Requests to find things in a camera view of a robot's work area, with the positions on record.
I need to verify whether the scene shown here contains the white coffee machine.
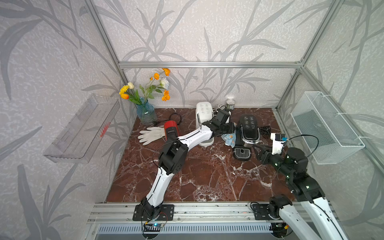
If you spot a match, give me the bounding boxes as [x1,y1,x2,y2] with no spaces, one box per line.
[196,102,214,128]

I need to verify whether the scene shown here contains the blue pink patterned cloth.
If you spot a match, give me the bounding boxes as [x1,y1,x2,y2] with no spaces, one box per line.
[221,132,237,148]

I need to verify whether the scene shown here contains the black coffee machine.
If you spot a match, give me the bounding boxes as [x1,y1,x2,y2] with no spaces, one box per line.
[233,114,260,161]

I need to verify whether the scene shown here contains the red coffee machine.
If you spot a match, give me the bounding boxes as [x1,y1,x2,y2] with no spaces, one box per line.
[164,121,180,142]

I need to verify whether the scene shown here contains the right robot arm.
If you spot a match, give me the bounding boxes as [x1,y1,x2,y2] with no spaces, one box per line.
[254,145,348,240]

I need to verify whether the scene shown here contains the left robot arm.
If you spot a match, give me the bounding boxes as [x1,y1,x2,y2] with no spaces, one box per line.
[140,119,235,220]

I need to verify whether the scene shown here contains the tin can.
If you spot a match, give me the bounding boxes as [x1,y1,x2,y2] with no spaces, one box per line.
[226,99,236,111]

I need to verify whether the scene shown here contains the white glove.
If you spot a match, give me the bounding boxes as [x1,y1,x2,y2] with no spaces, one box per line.
[138,127,165,146]

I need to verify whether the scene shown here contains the blue glass vase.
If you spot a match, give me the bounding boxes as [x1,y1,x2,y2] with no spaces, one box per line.
[137,100,157,126]

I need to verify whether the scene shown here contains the orange yellow artificial flowers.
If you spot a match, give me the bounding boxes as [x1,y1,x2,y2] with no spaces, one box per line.
[119,68,171,105]

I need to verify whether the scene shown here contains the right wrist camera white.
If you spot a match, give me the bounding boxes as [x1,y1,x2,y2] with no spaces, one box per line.
[271,133,288,155]

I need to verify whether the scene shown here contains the black power cable left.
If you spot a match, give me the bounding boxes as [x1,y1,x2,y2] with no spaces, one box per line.
[155,112,183,127]

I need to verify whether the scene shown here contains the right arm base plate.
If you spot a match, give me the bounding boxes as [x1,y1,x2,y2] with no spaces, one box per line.
[250,202,281,221]

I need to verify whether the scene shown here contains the white wire mesh basket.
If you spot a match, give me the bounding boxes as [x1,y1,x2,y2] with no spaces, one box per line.
[291,92,365,165]

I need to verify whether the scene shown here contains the aluminium front rail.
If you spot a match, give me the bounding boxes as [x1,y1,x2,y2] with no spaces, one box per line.
[87,202,282,225]

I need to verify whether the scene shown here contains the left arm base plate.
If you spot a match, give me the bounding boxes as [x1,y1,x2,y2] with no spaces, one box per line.
[133,204,175,222]

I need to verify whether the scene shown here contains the clear plastic wall shelf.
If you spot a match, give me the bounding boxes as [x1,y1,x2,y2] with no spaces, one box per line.
[43,94,121,164]

